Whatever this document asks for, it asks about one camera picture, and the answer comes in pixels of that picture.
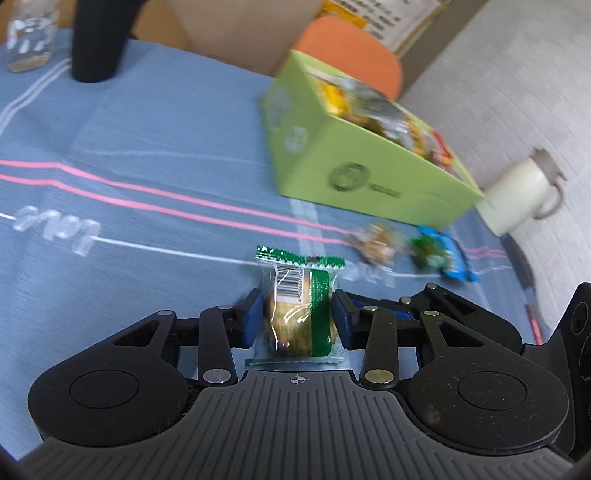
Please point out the black tumbler cup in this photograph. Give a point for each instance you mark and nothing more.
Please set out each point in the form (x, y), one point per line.
(100, 32)

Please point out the orange chair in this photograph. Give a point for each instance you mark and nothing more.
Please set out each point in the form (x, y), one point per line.
(348, 48)

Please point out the white thermos jug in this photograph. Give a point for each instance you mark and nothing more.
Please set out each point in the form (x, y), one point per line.
(528, 189)

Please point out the brown paper bag blue handles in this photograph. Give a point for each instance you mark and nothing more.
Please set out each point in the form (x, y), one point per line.
(250, 34)

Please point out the glass jar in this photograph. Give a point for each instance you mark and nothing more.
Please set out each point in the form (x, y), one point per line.
(31, 34)

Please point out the white poster with text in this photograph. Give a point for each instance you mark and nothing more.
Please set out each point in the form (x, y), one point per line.
(394, 23)

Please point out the clear wrapped brown snack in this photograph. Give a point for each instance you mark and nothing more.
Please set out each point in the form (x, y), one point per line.
(378, 244)

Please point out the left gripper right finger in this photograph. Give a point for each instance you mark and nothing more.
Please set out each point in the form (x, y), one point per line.
(460, 370)

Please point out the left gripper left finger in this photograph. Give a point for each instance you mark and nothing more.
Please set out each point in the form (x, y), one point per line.
(138, 382)

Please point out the blue snack packet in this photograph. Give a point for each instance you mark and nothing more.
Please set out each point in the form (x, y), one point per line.
(432, 249)

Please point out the green cake snack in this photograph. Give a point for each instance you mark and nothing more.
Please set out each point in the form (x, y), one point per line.
(298, 331)

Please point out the green cardboard snack box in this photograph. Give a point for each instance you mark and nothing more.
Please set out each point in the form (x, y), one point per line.
(339, 142)

